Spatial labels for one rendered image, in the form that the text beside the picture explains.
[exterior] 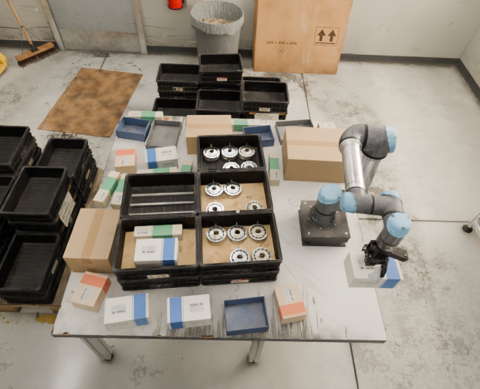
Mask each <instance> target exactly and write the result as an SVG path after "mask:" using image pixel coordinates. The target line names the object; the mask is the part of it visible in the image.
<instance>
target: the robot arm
mask: <svg viewBox="0 0 480 389"><path fill-rule="evenodd" d="M396 145H397V132H396V130H395V128H394V127H390V126H386V125H374V124H365V123H357V124H354V125H352V126H350V127H348V128H347V129H346V130H345V131H344V132H343V133H342V135H341V137H340V140H339V151H340V153H341V154H342V161H343V176H344V185H345V190H344V189H341V188H340V187H338V185H336V184H326V185H324V186H323V187H321V188H320V190H319V193H318V195H317V199H316V203H315V204H314V206H312V207H311V209H310V212H309V216H310V219H311V220H312V222H313V223H314V224H316V225H318V226H321V227H329V226H331V225H333V224H334V223H335V221H336V217H337V214H336V211H344V212H348V213H351V214H354V213H356V214H364V215H377V216H382V220H383V223H384V227H383V229H382V230H381V232H380V234H379V235H378V236H377V239H376V240H370V242H369V244H365V245H364V247H365V246H366V249H364V247H363V248H362V249H361V251H364V253H365V254H366V255H365V259H364V262H365V264H366V265H365V266H375V265H381V266H376V267H375V268H374V271H373V272H371V273H369V274H368V276H367V277H368V278H369V279H375V280H376V283H375V285H377V284H378V283H379V282H380V281H381V280H382V279H383V277H384V276H385V274H386V272H387V264H388V262H389V257H391V258H393V259H396V260H399V261H401V262H405V261H407V260H409V258H408V254H407V251H406V250H405V249H402V248H399V247H398V245H399V244H400V243H401V241H402V240H403V238H404V237H405V236H406V235H407V234H408V232H409V231H410V229H411V226H412V223H411V220H410V219H409V218H408V216H407V215H405V214H404V209H403V202H402V200H401V197H400V194H399V193H398V192H396V191H393V190H389V191H384V192H382V193H381V194H380V195H372V194H371V193H370V191H369V189H370V186H371V183H372V181H373V179H374V176H375V174H376V172H377V169H378V167H379V164H380V162H381V160H383V159H384V158H385V157H386V156H387V154H388V153H390V154H391V153H393V152H394V151H395V149H396ZM360 151H361V152H362V154H363V156H362V157H361V155H360ZM388 256H389V257H388Z"/></svg>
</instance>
